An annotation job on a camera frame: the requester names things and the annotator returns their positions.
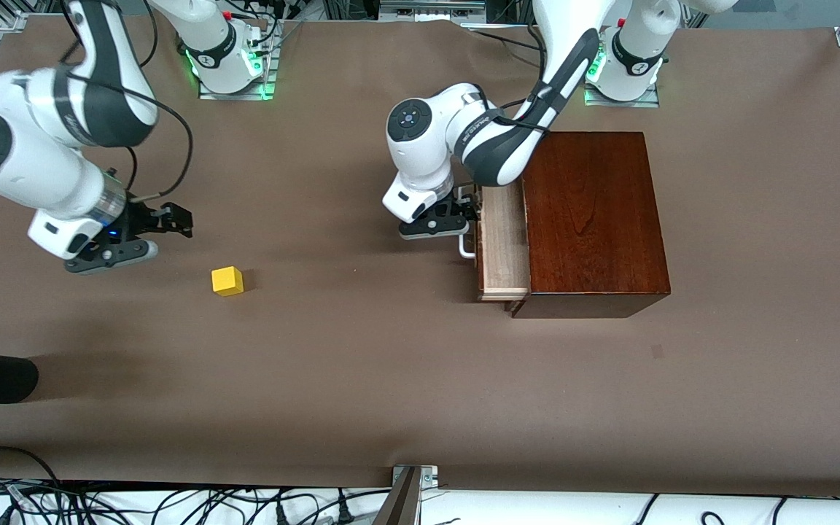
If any yellow cube block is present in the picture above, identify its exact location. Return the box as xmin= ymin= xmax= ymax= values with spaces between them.
xmin=211 ymin=266 xmax=244 ymax=297

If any dark wooden drawer cabinet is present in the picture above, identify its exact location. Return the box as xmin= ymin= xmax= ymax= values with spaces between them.
xmin=511 ymin=131 xmax=672 ymax=319

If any brown paper table cover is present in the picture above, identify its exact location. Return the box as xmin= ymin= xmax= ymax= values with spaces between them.
xmin=0 ymin=15 xmax=840 ymax=500

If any grey aluminium profile beam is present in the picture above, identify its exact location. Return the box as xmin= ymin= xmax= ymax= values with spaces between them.
xmin=373 ymin=467 xmax=421 ymax=525

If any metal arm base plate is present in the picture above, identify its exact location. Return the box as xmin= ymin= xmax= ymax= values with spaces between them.
xmin=198 ymin=22 xmax=279 ymax=101
xmin=584 ymin=33 xmax=660 ymax=109

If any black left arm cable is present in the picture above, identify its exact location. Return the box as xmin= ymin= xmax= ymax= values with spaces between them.
xmin=497 ymin=0 xmax=559 ymax=136

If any black table cable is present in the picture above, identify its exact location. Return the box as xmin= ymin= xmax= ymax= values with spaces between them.
xmin=472 ymin=28 xmax=546 ymax=52

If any aluminium equipment frame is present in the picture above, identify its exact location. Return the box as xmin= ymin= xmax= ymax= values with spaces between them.
xmin=322 ymin=0 xmax=537 ymax=27

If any black looped floor cable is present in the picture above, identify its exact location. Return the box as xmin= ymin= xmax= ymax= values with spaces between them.
xmin=0 ymin=446 xmax=65 ymax=525

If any small metal clamp bracket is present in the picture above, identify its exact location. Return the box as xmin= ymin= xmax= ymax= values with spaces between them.
xmin=391 ymin=464 xmax=439 ymax=491

